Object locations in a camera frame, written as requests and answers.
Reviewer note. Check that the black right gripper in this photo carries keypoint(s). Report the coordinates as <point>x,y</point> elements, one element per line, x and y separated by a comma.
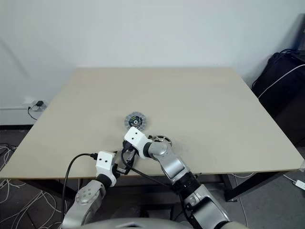
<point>130,149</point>

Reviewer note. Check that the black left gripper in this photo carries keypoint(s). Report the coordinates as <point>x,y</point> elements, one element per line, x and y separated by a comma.
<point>116,170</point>

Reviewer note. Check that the grey segmented motor disc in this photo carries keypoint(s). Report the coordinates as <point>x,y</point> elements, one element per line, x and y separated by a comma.
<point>134,121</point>

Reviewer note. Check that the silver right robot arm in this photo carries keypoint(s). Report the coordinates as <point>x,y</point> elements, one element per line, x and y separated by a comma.
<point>174,164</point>

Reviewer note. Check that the silver robot torso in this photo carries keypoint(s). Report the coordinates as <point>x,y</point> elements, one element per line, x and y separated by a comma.
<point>147,220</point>

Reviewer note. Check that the beige wooden table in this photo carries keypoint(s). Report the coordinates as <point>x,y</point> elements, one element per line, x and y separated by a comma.
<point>166,95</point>

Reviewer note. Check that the black plug adapter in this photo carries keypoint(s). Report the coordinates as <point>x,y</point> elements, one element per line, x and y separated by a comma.
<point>39,103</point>

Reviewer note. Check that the large black bag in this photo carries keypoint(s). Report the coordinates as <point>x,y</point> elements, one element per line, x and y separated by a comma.
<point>283,95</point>

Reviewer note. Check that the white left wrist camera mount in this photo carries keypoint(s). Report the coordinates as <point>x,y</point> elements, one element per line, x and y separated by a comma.
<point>104,164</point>

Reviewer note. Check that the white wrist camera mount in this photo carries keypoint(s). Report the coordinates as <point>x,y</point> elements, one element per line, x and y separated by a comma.
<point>136,138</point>
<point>104,164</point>

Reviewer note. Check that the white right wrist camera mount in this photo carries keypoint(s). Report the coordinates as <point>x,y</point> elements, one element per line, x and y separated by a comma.
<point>136,138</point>

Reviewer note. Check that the white wall power strip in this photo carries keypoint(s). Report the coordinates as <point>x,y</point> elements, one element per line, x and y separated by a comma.
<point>29,103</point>

